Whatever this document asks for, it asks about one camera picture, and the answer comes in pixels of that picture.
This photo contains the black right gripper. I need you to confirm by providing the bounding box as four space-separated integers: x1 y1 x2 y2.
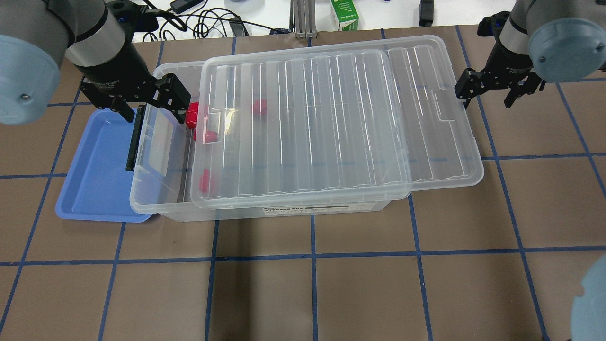
454 45 546 109

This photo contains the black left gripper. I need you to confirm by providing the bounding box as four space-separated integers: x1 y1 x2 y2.
78 47 191 124

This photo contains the red block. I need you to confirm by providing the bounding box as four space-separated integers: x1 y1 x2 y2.
252 99 267 117
185 102 199 129
193 127 219 144

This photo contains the clear plastic box lid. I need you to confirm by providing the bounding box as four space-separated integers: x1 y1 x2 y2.
189 35 484 209

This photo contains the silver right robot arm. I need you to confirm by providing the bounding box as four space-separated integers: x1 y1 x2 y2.
454 0 606 108

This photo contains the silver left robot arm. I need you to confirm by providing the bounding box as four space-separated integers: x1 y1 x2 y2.
1 0 162 125

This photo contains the red block in box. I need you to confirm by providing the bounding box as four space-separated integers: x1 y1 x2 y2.
193 127 219 144

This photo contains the clear plastic storage box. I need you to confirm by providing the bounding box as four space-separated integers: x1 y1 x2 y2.
130 54 410 222

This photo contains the black power adapter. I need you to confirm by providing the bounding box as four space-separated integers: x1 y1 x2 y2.
169 0 206 14

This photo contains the blue plastic tray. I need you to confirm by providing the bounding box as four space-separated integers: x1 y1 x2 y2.
55 109 152 223

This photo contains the red block under lid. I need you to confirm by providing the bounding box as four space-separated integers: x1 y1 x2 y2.
252 99 267 117

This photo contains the green white carton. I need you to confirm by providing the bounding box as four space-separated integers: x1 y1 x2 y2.
330 0 360 32

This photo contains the black box latch handle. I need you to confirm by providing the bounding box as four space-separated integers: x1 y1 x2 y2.
125 104 147 172

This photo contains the aluminium frame post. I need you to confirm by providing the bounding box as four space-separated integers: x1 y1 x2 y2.
290 0 318 39

